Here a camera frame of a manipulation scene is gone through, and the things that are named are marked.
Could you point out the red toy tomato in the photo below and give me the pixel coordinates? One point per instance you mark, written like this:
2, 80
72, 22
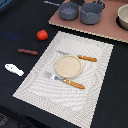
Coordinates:
42, 35

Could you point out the knife with orange handle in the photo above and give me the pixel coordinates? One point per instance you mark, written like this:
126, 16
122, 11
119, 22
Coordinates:
79, 56

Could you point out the fork with orange handle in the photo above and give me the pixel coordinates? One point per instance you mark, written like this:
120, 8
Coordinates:
69, 82

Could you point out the beige round plate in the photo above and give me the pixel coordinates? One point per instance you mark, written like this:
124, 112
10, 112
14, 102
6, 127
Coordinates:
68, 66

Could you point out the brown toy sausage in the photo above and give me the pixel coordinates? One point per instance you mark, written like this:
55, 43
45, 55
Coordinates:
29, 52

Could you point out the beige bowl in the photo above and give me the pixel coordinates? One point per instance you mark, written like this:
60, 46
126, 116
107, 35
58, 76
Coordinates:
123, 16

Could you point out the grey saucepan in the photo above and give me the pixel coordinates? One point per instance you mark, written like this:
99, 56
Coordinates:
90, 13

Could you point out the grey frying pan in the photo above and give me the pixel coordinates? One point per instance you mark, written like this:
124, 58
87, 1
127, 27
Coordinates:
68, 10

